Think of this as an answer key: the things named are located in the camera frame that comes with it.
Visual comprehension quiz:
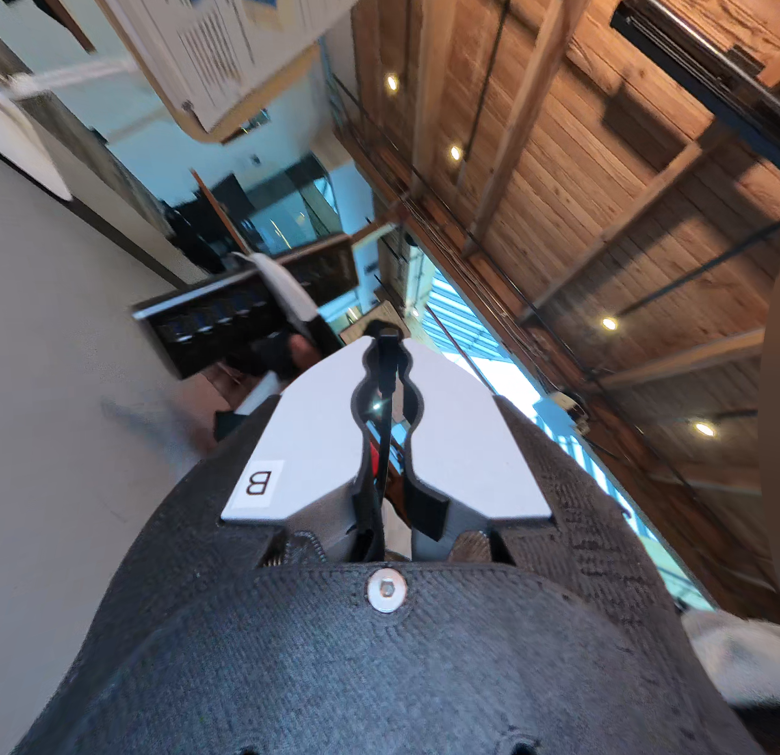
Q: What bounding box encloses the black usb hub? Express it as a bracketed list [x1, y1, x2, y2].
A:
[131, 234, 362, 380]

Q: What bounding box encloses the person's right hand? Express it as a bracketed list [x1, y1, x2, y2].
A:
[288, 333, 325, 373]

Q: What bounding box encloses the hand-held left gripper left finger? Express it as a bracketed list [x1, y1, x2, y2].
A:
[219, 336, 386, 564]

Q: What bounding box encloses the black angled usb cable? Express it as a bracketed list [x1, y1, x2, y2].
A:
[362, 320, 408, 561]

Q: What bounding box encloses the wooden clipboard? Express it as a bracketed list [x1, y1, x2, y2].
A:
[79, 0, 324, 145]

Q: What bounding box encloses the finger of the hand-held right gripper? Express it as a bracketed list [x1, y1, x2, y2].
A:
[233, 251, 342, 360]

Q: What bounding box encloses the printed instruction sheet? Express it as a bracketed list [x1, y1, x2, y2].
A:
[91, 0, 381, 133]

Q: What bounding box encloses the white document stand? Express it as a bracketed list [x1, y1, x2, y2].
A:
[0, 54, 141, 203]

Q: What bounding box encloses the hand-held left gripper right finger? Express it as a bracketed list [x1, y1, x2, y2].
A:
[390, 336, 553, 561]

